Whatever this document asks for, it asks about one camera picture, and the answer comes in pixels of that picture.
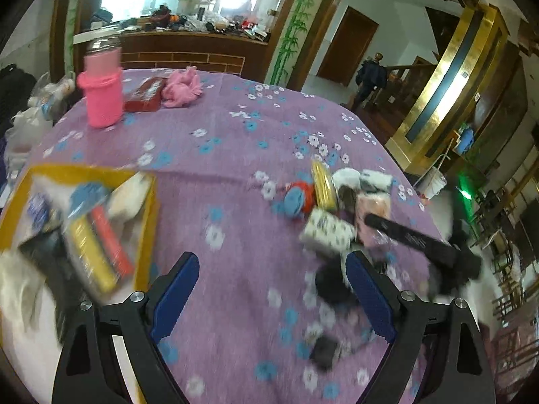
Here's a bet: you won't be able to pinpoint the person in dark clothes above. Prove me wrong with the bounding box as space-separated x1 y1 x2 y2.
354 57 387 110

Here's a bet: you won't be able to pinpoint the white bucket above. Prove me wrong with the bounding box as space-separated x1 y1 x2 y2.
415 167 447 198

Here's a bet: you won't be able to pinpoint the white fluffy cloth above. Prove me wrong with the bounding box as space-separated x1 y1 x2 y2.
0 257 55 337

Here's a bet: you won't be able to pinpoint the blue knitted scrubber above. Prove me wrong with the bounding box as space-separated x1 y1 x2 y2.
67 183 112 220
282 189 306 220

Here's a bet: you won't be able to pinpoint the yellow box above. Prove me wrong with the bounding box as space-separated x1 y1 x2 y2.
0 164 161 304

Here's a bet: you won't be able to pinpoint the wooden door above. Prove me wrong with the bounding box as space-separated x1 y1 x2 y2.
316 6 380 87

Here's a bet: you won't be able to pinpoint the white black-flower pack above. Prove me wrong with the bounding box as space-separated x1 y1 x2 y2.
360 169 394 194
300 208 358 257

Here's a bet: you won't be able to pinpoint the group of wooden chairs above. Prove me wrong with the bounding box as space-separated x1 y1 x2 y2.
476 168 539 325

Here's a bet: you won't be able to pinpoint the blue water jug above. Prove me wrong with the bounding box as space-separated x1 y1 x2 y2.
457 128 474 154

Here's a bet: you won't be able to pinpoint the pile of clothes and bags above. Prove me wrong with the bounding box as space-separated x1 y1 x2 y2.
90 4 270 43

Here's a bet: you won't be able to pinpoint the blue and red round object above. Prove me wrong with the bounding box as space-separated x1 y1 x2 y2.
286 181 316 220

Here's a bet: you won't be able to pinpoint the wooden counter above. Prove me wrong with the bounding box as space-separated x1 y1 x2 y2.
73 31 270 78

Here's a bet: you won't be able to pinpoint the red packet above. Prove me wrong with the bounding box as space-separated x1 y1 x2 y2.
124 76 169 113

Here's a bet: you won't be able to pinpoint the pink cloth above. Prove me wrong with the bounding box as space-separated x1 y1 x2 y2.
162 66 205 109

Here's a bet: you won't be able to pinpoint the dark cloth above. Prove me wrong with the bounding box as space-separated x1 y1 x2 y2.
0 64 36 135

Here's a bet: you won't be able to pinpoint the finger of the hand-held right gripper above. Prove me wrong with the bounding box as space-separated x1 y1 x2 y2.
364 214 459 264

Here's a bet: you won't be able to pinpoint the blue packet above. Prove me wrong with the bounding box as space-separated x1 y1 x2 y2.
25 194 55 236

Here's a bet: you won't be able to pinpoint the black soft bundle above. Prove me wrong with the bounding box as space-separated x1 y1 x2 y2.
314 257 358 308

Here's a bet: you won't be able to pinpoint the white soft pack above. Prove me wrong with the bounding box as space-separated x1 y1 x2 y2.
105 172 154 224

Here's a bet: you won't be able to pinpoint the red yellow black sponge pack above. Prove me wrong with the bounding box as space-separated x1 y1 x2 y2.
63 206 135 295

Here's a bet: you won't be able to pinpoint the brown scrubber ball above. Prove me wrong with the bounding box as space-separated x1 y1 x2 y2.
339 187 358 215

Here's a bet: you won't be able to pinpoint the small black packet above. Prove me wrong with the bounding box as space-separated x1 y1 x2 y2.
309 334 342 371

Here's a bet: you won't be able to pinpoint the purple floral tablecloth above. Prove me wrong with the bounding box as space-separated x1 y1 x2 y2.
0 67 455 404

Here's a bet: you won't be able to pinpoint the pink knit-sleeved bottle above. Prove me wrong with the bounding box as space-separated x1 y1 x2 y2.
76 38 125 129

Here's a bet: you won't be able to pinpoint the white plastic bags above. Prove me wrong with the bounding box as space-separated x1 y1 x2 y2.
8 73 76 165

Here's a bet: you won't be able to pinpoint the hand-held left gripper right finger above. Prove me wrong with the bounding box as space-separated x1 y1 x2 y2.
345 250 498 404

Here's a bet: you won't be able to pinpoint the gold packet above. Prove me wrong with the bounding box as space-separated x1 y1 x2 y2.
311 162 338 211

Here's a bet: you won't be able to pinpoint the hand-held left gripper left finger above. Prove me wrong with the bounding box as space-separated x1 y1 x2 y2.
53 251 200 404

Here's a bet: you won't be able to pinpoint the pink tissue pack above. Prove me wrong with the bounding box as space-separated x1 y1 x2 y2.
354 193 392 245

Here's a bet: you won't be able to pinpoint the gold pillar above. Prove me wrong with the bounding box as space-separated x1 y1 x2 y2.
387 4 510 177

